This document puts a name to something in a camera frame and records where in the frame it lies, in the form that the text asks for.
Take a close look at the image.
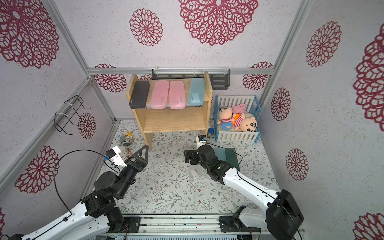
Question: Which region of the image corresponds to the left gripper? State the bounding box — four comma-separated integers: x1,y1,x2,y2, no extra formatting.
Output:
117,145,148,199

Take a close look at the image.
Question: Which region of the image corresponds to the dark green pencil case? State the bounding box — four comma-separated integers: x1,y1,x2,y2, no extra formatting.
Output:
225,148,240,170

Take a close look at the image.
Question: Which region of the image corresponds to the clear pencil case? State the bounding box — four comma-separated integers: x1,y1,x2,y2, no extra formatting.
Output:
188,164,202,181
202,168,211,180

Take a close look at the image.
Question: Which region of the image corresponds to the teal pencil case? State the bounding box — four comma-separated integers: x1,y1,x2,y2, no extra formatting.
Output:
214,147,227,162

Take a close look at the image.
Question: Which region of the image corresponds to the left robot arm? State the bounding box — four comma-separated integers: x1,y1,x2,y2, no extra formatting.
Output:
10,145,150,240

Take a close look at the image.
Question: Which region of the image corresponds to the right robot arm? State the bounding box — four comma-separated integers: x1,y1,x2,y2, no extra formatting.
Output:
184,144,304,240

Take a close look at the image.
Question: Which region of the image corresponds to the right pink pencil case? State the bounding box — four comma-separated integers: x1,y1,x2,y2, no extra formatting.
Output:
169,81,186,110

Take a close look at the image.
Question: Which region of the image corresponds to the pink pencil case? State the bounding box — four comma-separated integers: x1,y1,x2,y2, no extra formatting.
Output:
151,80,170,110
169,81,186,110

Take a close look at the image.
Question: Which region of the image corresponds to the left pink pencil case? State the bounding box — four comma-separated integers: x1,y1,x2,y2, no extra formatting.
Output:
151,80,170,110

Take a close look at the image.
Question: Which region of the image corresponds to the black pencil case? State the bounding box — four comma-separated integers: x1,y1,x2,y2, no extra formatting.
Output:
129,81,150,109

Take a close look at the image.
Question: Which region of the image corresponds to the light blue upper pencil case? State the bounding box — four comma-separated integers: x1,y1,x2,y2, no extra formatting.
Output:
189,78,205,106

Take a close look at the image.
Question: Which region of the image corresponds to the small toy with yellow star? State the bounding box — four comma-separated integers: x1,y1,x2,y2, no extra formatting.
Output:
119,131,134,157

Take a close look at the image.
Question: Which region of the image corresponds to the small blue round toy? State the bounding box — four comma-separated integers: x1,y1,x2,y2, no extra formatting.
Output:
207,128,215,139

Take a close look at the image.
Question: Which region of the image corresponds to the pink plush doll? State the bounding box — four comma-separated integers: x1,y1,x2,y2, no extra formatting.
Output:
217,104,246,130

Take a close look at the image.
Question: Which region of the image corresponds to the orange striped plush doll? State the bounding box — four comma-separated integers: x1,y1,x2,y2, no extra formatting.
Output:
232,114,257,132

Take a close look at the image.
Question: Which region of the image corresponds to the blue white toy crib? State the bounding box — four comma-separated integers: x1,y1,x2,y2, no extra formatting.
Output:
214,95,261,143

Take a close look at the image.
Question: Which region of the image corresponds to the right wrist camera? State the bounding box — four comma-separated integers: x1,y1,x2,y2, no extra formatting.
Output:
196,135,207,148

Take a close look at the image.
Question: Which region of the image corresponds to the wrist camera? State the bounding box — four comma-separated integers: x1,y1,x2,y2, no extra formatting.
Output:
196,135,207,148
104,146,127,173

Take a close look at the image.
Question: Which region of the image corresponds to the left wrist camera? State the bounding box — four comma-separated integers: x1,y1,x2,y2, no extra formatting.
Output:
104,146,127,173

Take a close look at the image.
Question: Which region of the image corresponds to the black wall shelf rack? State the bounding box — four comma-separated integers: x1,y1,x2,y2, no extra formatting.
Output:
152,70,230,90

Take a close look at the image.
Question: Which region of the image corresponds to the black wire wall rack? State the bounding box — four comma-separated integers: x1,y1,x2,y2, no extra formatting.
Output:
53,95,90,136

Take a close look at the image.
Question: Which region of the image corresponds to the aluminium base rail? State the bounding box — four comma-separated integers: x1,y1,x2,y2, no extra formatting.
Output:
52,213,307,240

